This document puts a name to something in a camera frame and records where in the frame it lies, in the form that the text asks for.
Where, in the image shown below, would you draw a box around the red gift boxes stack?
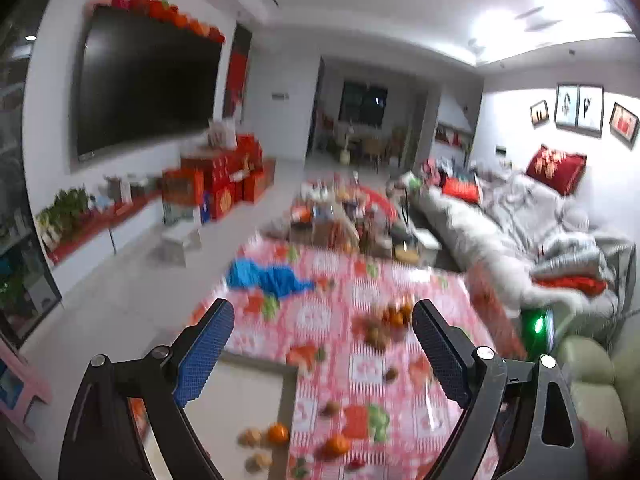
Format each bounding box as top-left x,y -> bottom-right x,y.
160,133 -> 277,226

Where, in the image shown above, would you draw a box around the white shallow box tray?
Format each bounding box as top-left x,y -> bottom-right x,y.
139,350 -> 301,480

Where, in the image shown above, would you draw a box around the husked physalis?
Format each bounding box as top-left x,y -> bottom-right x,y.
245,452 -> 272,474
238,427 -> 262,448

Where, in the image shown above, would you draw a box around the pink plastic stool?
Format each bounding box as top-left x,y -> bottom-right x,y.
0,338 -> 52,442

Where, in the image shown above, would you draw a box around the grey sofa blanket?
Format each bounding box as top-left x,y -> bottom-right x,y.
410,158 -> 637,320

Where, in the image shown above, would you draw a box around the brown longan fruit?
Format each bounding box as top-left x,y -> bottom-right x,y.
321,400 -> 342,417

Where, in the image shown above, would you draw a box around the clear plastic fruit bowl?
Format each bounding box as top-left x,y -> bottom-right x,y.
366,296 -> 413,346

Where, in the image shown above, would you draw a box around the red strawberry tablecloth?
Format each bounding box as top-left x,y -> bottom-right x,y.
209,237 -> 496,479

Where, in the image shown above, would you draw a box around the brown longan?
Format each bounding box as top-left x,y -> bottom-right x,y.
384,366 -> 399,384

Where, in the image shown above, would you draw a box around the red cherry tomato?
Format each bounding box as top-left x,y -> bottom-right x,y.
346,457 -> 367,471

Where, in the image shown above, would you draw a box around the green potted plant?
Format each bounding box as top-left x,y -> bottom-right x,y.
36,186 -> 94,252

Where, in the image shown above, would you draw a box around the large orange mandarin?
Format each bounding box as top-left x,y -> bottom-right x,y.
266,422 -> 290,446

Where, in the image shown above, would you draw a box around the blue crumpled gloves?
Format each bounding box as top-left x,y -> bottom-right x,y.
226,258 -> 316,299

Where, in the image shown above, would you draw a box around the red sofa cushion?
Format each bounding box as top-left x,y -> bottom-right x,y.
526,145 -> 587,196

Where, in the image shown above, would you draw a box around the black wall television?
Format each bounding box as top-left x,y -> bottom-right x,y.
74,6 -> 222,160

